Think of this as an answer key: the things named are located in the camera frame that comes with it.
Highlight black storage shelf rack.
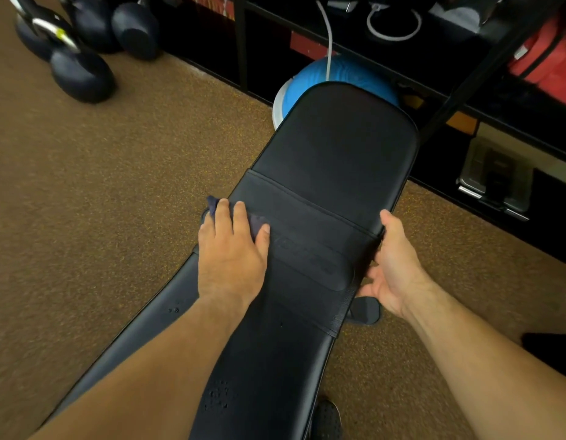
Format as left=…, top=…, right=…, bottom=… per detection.
left=154, top=0, right=566, bottom=264

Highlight black shoe white sole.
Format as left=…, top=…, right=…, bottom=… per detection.
left=310, top=397, right=344, bottom=440

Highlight white cord ring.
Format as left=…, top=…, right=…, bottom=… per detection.
left=366, top=3, right=423, bottom=42

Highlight blue balance trainer dome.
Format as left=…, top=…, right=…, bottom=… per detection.
left=272, top=54, right=401, bottom=131

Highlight person's black shorts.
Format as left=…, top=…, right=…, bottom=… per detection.
left=521, top=333, right=566, bottom=381

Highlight red bag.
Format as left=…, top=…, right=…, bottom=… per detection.
left=507, top=13, right=566, bottom=111

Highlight person's right forearm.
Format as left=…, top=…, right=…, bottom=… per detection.
left=404, top=279, right=566, bottom=440

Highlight black padded workout bench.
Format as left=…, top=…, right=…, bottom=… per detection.
left=42, top=81, right=420, bottom=440

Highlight person's right hand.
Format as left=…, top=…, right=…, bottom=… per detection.
left=356, top=209, right=433, bottom=321

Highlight red patterned box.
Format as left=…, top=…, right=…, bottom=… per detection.
left=182, top=0, right=236, bottom=21
left=290, top=31, right=331, bottom=61

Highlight beige panel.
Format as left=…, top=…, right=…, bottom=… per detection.
left=476, top=122, right=566, bottom=186

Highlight dark grey cleaning cloth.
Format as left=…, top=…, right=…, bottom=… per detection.
left=202, top=195, right=271, bottom=241

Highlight person's left forearm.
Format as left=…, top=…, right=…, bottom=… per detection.
left=31, top=295, right=252, bottom=440

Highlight black and white pouch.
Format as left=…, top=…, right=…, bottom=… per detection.
left=427, top=0, right=485, bottom=35

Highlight white hanging cord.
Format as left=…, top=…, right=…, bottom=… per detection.
left=315, top=0, right=335, bottom=82

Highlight person's left hand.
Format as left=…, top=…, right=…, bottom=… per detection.
left=198, top=198, right=271, bottom=310

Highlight orange block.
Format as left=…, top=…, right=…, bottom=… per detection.
left=446, top=111, right=479, bottom=136

